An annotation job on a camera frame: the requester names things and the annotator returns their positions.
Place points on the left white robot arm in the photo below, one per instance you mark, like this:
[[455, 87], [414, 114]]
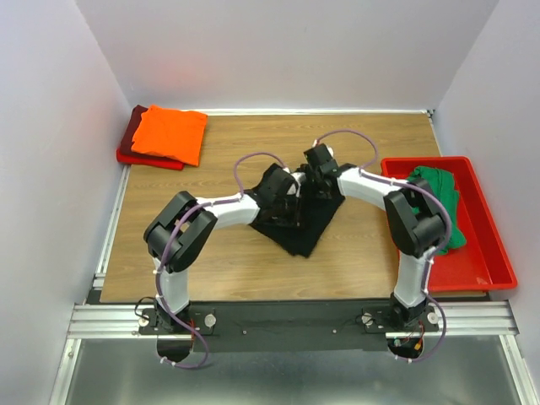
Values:
[[176, 237]]

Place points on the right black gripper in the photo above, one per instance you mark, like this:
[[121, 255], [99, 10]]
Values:
[[321, 195]]

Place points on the green t shirt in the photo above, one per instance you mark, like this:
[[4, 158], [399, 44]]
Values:
[[443, 185]]

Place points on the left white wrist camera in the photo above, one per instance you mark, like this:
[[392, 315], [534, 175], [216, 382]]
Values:
[[299, 178]]

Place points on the red plastic bin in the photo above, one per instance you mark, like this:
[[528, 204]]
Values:
[[482, 264]]

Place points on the aluminium frame rail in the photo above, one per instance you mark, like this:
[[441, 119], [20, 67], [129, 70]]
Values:
[[488, 318]]

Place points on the red folded t shirt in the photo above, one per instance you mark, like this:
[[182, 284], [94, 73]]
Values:
[[131, 159]]

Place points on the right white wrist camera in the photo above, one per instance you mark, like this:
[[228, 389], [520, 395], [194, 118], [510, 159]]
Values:
[[317, 142]]

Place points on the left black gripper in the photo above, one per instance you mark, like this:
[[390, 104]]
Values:
[[293, 219]]

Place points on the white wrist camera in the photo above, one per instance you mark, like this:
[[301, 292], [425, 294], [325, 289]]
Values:
[[299, 178], [317, 142]]

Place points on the orange folded t shirt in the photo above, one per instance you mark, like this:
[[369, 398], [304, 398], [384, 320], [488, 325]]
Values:
[[171, 134]]

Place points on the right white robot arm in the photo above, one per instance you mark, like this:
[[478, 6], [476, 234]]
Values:
[[419, 226]]

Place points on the maroon folded t shirt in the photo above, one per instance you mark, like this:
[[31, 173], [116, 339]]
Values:
[[125, 146]]

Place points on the black t shirt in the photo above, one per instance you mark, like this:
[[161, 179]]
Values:
[[315, 215]]

